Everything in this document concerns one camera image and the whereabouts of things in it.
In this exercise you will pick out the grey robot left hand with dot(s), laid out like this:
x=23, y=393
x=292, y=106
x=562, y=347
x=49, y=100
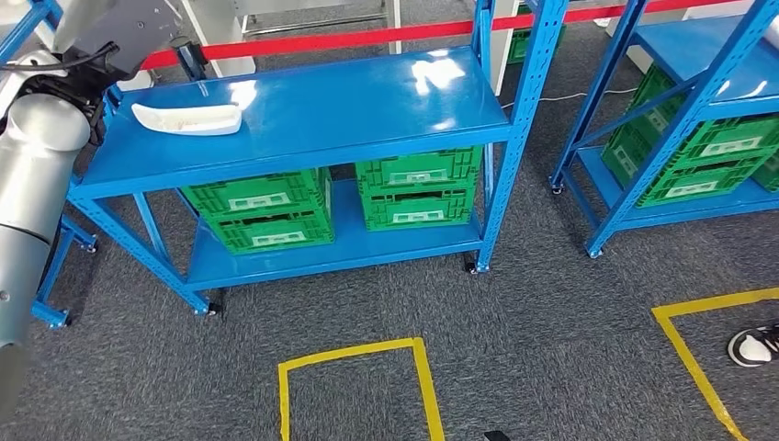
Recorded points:
x=134, y=36

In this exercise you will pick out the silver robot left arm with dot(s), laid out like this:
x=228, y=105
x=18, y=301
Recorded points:
x=36, y=152

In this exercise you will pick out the white cabinet panel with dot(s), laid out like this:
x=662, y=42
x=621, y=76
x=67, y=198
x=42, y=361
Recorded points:
x=135, y=82

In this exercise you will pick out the white table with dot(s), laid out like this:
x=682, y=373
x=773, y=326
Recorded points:
x=219, y=36

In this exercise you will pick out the green plastic crate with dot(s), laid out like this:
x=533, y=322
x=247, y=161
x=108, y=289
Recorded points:
x=274, y=234
x=518, y=48
x=688, y=182
x=255, y=195
x=724, y=137
x=417, y=210
x=420, y=167
x=768, y=173

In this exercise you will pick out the red barrier belt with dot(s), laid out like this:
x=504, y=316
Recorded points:
x=365, y=38

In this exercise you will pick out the yellow floor tape square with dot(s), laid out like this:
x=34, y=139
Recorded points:
x=427, y=389
x=718, y=303

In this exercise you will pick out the person's black white shoe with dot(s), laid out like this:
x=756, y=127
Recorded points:
x=754, y=347

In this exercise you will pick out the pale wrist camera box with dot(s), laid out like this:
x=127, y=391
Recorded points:
x=79, y=21

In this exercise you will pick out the black stanchion post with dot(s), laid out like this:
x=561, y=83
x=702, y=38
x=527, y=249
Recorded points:
x=190, y=58

